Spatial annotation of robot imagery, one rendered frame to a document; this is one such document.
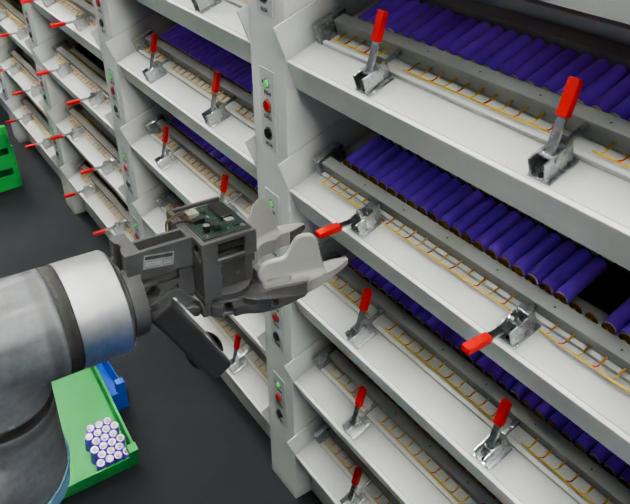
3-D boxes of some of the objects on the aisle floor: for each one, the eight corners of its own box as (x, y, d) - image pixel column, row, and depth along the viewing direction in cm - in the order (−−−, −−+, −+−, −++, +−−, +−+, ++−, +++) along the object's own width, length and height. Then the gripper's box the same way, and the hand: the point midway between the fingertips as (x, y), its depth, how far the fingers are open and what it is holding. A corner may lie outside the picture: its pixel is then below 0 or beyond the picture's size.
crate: (138, 463, 153) (139, 449, 147) (45, 508, 143) (41, 494, 137) (86, 354, 166) (84, 336, 160) (-3, 388, 156) (-8, 371, 150)
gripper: (144, 288, 52) (369, 214, 62) (85, 213, 61) (289, 160, 71) (156, 374, 56) (363, 292, 67) (99, 294, 66) (289, 232, 76)
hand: (315, 252), depth 70 cm, fingers open, 6 cm apart
